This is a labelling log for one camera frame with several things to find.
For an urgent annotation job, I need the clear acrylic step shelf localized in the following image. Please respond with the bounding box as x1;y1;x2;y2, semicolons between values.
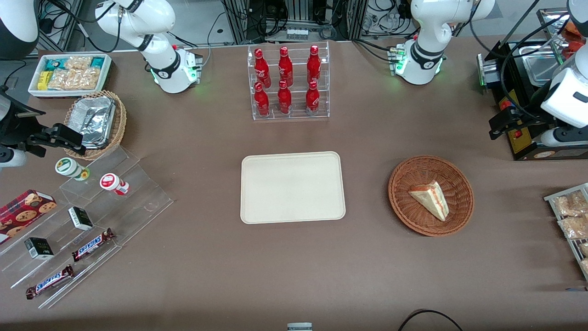
0;146;174;309

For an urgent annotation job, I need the silver foil container stack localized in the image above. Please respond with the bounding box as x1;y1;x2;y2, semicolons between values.
79;96;116;150

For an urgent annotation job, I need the small black box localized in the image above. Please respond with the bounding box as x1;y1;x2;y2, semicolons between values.
68;206;94;231
24;237;55;261

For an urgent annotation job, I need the aluminium frame rack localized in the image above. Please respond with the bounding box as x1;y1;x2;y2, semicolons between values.
220;0;370;44

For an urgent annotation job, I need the white rectangular snack bin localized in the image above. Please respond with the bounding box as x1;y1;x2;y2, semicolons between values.
28;53;113;99

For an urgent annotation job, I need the clear bag of peanut crisps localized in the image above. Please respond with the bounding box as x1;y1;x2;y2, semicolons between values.
65;56;93;70
76;67;102;91
48;69;79;91

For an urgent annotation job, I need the wrapped triangle sandwich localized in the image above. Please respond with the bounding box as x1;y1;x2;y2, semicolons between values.
408;181;450;222

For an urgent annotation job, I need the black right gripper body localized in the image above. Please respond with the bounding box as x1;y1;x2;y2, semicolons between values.
8;103;57;148

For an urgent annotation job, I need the red cola bottle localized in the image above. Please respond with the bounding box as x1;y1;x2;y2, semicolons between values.
254;48;271;89
307;45;322;86
254;82;270;117
278;46;294;88
277;80;293;115
305;81;321;115

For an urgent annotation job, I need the red lid yogurt cup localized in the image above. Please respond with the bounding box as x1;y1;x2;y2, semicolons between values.
100;173;130;196

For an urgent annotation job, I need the green lid yogurt cup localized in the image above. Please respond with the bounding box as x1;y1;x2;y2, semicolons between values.
55;157;90;181

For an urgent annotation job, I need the Snickers chocolate bar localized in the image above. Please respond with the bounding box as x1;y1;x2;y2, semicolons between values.
25;265;74;300
72;228;115;263

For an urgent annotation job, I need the red tartan cookie box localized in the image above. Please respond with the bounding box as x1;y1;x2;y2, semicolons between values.
0;189;58;244

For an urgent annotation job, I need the black countertop appliance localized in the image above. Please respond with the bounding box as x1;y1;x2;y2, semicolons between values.
477;39;588;161

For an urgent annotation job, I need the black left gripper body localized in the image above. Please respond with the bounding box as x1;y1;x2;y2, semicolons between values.
523;103;560;135

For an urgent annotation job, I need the beige plastic tray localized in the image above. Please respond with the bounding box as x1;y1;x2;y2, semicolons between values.
240;151;346;225

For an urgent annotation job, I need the orange snack package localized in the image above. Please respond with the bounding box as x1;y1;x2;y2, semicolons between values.
563;21;588;58

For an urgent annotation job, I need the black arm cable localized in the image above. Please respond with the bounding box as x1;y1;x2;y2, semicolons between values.
500;14;572;121

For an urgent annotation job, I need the black cable loop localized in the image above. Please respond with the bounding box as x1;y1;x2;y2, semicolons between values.
398;309;464;331

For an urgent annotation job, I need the light wicker basket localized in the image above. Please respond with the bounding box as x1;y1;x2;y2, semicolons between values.
63;90;127;161

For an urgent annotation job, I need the brown wicker basket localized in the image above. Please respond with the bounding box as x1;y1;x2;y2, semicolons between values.
388;155;475;237

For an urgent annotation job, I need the clear acrylic bottle rack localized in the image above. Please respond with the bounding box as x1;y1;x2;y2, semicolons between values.
247;41;330;121

